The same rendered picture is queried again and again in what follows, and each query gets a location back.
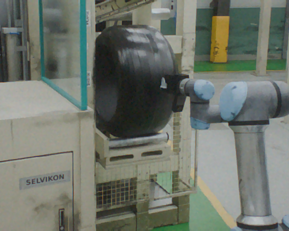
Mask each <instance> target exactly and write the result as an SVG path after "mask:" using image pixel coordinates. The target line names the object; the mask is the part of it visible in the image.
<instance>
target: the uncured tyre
mask: <svg viewBox="0 0 289 231"><path fill-rule="evenodd" d="M165 74H167V75H170V74H171V75H177V74H179V72H178V65H177V62H176V58H175V54H174V52H173V49H172V47H171V45H170V44H169V42H168V41H167V39H166V38H165V37H164V35H163V34H162V33H160V32H159V31H158V29H157V28H155V27H153V26H149V25H113V26H109V27H107V28H106V29H104V30H103V31H102V32H101V33H100V35H99V36H98V37H97V38H96V39H95V104H96V117H97V119H98V121H99V122H100V125H101V126H102V127H103V128H104V129H106V131H107V132H109V133H110V134H111V135H113V136H117V137H118V138H125V137H126V136H135V135H144V134H153V133H157V132H159V131H161V130H163V129H164V127H165V126H166V125H167V124H168V122H169V120H171V118H172V116H173V114H174V112H173V110H172V105H173V100H174V97H175V94H174V93H167V92H162V91H161V90H160V86H161V79H162V77H163V78H165Z"/></svg>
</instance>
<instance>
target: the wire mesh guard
mask: <svg viewBox="0 0 289 231"><path fill-rule="evenodd" d="M178 113H179V126H181V125H180V113H181V112H178ZM184 113H185V111H184ZM185 117H187V129H185V130H188V125H190V124H188V121H190V120H188V117H189V116H185ZM174 118H175V122H171V126H168V127H171V139H172V136H175V135H172V123H175V126H174V127H175V132H176V131H179V130H176V127H177V126H176V118H178V117H174ZM187 134H189V133H186V135H187ZM179 136H180V134H179ZM198 136H199V130H198V129H196V130H195V141H192V142H195V154H194V155H195V157H194V171H193V172H194V175H193V176H194V179H192V180H193V181H194V187H195V191H191V190H190V191H185V192H180V193H176V194H175V188H177V186H175V179H174V183H172V184H174V187H172V188H174V191H172V192H174V194H171V187H170V188H168V189H170V192H168V193H170V195H164V196H163V195H162V196H159V195H160V194H159V189H158V190H155V191H158V196H157V197H150V198H145V199H142V193H143V192H142V189H143V188H142V171H143V170H141V175H138V172H139V171H138V169H137V176H135V177H137V180H136V181H137V198H136V199H137V201H134V186H136V185H134V168H135V167H134V166H133V167H131V168H133V181H132V182H133V190H131V191H133V194H131V195H133V201H131V202H124V203H121V193H123V192H121V183H118V184H120V192H117V193H120V203H118V204H114V205H112V199H114V198H112V185H113V184H112V176H114V175H112V171H119V170H111V171H109V172H111V180H109V181H111V189H109V190H111V203H110V204H111V205H109V206H105V207H103V205H105V204H103V182H104V181H103V170H102V172H101V173H102V177H100V178H102V186H101V187H102V195H100V196H102V207H99V208H98V201H101V200H98V197H99V196H98V192H101V191H98V188H99V187H98V183H100V182H98V169H101V168H98V163H99V162H97V205H96V206H97V208H96V212H99V211H103V210H109V209H112V208H119V207H124V206H128V205H134V204H140V203H144V202H151V201H156V200H163V199H166V198H170V197H176V196H182V195H189V194H195V193H197V181H198V151H199V144H198ZM188 138H190V137H188V135H187V142H183V143H187V147H188ZM174 140H175V148H172V149H175V152H173V153H176V149H178V148H176V138H175V139H174ZM179 140H180V138H179ZM179 144H182V143H179ZM192 146H194V145H192ZM189 147H190V150H189V151H190V154H191V142H190V146H189ZM180 148H183V147H180ZM181 152H184V151H181ZM171 158H172V157H171ZM159 164H161V163H158V168H156V169H158V172H156V173H158V182H160V181H159ZM151 165H154V164H151ZM171 167H173V166H170V170H168V171H170V179H168V180H170V181H171V171H173V170H171ZM128 169H130V167H129V168H128ZM148 170H151V169H148ZM146 171H147V170H145V179H143V180H147V179H149V178H146V175H148V174H146ZM106 172H108V171H106ZM129 173H132V172H129ZM122 174H124V187H123V188H125V183H127V182H125V168H124V173H122ZM153 174H154V188H155V182H156V181H155V178H156V177H155V165H154V173H153ZM150 175H151V174H150ZM115 176H117V175H115ZM138 176H141V184H138ZM107 177H109V176H107ZM128 178H130V177H128ZM182 178H185V177H182ZM150 179H153V178H151V177H150ZM113 180H115V181H116V179H113ZM161 181H163V180H161ZM105 182H108V181H105ZM129 182H131V181H129ZM182 182H184V181H182ZM149 183H153V182H149ZM144 184H146V183H144ZM115 185H116V183H115ZM138 185H141V193H138ZM107 186H110V185H107ZM107 186H106V187H107ZM162 186H163V184H162ZM183 186H184V185H183V183H182V191H183ZM185 186H186V185H185ZM126 187H130V186H126ZM145 188H147V187H145ZM148 188H150V187H148ZM116 189H118V188H116ZM162 190H164V189H162ZM185 190H187V189H185ZM105 191H108V190H105ZM178 191H180V190H178ZM128 192H130V191H128ZM148 192H151V191H148ZM146 193H147V192H146ZM114 194H116V193H114ZM138 194H141V197H139V198H141V199H140V200H138ZM161 194H165V193H161ZM107 195H109V194H107ZM129 196H130V194H129ZM152 196H154V195H152ZM146 197H148V196H146ZM115 198H117V197H115ZM105 200H108V199H105ZM129 200H132V199H129ZM113 203H116V202H113ZM107 204H108V203H107Z"/></svg>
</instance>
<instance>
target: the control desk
mask: <svg viewBox="0 0 289 231"><path fill-rule="evenodd" d="M94 223H95V221H94V110H92V109H91V108H90V107H88V109H87V110H81V109H79V107H77V106H76V105H74V104H73V103H71V101H69V99H66V98H65V97H64V96H63V95H61V94H60V93H59V92H58V91H56V90H55V89H53V88H52V87H50V85H49V84H47V83H45V82H44V81H43V80H40V81H19V82H1V83H0V231H94V226H93V224H94Z"/></svg>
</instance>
